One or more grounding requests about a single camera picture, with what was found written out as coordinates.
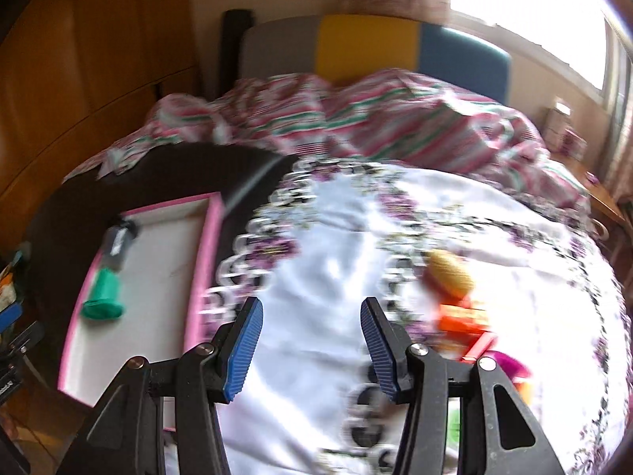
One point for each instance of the purple box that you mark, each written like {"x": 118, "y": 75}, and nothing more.
{"x": 573, "y": 144}

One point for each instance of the orange block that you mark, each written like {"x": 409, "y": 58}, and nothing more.
{"x": 460, "y": 320}

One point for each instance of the window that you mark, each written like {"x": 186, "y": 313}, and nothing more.
{"x": 524, "y": 10}

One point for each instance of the white embroidered floral tablecloth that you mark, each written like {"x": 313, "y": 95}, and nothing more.
{"x": 336, "y": 257}

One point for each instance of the grey yellow blue headboard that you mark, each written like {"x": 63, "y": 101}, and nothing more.
{"x": 366, "y": 44}

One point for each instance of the green plastic cup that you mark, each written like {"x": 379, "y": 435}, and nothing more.
{"x": 104, "y": 297}

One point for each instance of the red wooden block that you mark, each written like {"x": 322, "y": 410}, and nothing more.
{"x": 478, "y": 346}

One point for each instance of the black bed post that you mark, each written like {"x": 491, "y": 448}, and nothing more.
{"x": 236, "y": 49}

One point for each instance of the pink-rimmed white tray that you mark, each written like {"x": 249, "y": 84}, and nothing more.
{"x": 153, "y": 277}

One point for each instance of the pink green striped blanket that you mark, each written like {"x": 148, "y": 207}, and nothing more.
{"x": 376, "y": 114}

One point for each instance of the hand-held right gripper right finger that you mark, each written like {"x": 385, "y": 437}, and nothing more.
{"x": 381, "y": 351}

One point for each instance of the wooden wardrobe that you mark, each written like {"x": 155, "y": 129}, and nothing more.
{"x": 74, "y": 59}

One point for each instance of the green plastic toy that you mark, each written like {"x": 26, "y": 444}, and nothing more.
{"x": 452, "y": 425}

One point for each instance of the white carton box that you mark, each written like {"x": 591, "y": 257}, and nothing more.
{"x": 559, "y": 123}

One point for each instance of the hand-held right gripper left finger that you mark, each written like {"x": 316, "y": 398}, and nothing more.
{"x": 245, "y": 351}

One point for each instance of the magenta plastic cup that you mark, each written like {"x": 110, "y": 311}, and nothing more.
{"x": 513, "y": 366}

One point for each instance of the wooden desk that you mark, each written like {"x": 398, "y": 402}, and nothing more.
{"x": 601, "y": 203}

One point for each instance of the yellow oval toy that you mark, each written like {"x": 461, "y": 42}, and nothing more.
{"x": 449, "y": 272}

